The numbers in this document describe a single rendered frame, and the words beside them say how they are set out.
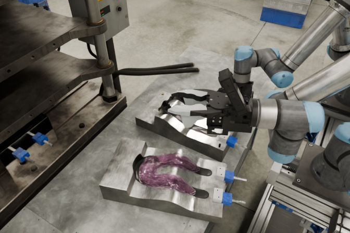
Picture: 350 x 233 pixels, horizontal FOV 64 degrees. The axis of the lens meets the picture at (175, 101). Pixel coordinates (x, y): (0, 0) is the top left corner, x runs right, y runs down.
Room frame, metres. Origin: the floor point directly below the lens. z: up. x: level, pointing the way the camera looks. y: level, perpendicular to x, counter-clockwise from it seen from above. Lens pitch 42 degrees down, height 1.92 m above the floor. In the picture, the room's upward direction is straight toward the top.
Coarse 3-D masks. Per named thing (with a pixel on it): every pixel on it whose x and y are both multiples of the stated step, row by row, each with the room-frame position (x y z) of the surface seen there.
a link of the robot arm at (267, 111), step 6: (258, 102) 0.50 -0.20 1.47; (264, 102) 0.49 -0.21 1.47; (270, 102) 0.49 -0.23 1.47; (276, 102) 0.49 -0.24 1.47; (258, 108) 0.48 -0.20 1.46; (264, 108) 0.48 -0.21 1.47; (270, 108) 0.48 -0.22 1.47; (276, 108) 0.48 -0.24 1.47; (258, 114) 0.47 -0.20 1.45; (264, 114) 0.47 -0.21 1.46; (270, 114) 0.47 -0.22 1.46; (276, 114) 0.47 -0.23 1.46; (258, 120) 0.47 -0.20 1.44; (264, 120) 0.46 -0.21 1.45; (270, 120) 0.46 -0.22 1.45; (276, 120) 0.46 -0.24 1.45; (258, 126) 0.46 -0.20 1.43; (264, 126) 0.46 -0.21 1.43; (270, 126) 0.46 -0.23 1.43
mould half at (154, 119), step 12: (156, 96) 1.23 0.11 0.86; (168, 96) 1.23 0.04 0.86; (144, 108) 1.13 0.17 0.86; (156, 108) 1.13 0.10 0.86; (144, 120) 1.03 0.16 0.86; (156, 120) 0.99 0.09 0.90; (168, 120) 0.97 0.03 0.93; (204, 120) 1.01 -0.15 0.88; (156, 132) 0.99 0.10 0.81; (168, 132) 0.96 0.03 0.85; (180, 132) 0.92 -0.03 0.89; (192, 132) 0.93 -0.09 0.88; (216, 132) 0.92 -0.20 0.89; (180, 144) 0.92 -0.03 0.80; (192, 144) 0.89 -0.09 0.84; (204, 144) 0.86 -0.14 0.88; (216, 144) 0.85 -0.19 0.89; (216, 156) 0.83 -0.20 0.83
